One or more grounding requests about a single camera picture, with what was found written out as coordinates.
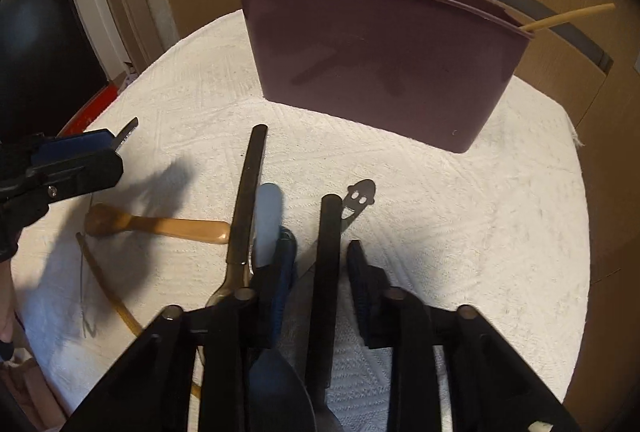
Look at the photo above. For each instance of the person's left hand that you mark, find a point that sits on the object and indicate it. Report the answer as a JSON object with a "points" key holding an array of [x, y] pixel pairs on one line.
{"points": [[5, 307]]}

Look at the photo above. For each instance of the bamboo chopstick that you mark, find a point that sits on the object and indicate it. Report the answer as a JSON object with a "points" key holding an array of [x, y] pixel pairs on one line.
{"points": [[565, 18], [129, 319]]}

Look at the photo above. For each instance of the wooden kitchen cabinet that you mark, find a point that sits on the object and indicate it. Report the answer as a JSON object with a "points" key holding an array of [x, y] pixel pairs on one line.
{"points": [[615, 162]]}

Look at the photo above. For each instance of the red box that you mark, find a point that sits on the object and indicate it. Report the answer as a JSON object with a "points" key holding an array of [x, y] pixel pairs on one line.
{"points": [[97, 105]]}

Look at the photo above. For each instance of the black refrigerator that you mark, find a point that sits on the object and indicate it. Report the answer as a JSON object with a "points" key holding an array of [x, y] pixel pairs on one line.
{"points": [[40, 37]]}

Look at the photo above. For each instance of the blue spoon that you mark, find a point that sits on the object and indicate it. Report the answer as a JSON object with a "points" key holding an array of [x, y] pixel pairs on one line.
{"points": [[280, 392]]}

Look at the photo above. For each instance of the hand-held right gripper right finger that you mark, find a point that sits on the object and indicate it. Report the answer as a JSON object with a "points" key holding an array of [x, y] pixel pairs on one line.
{"points": [[357, 287]]}

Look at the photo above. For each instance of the purple plastic utensil holder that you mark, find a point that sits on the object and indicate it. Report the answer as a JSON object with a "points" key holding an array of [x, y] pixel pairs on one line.
{"points": [[375, 62]]}

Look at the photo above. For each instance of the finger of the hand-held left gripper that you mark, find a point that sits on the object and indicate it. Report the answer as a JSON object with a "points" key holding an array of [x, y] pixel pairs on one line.
{"points": [[70, 147], [85, 177]]}

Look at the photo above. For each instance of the serrated knife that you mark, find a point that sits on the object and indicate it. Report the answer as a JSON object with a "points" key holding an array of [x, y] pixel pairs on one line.
{"points": [[127, 135]]}

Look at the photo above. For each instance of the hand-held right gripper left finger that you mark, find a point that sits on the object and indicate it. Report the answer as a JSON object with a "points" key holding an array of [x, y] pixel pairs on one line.
{"points": [[285, 282]]}

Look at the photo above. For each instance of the wooden spoon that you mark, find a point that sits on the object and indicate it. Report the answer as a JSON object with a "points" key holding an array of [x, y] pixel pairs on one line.
{"points": [[175, 228]]}

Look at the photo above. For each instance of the white towel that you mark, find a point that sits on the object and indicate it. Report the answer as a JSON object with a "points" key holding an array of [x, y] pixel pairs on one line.
{"points": [[450, 237]]}

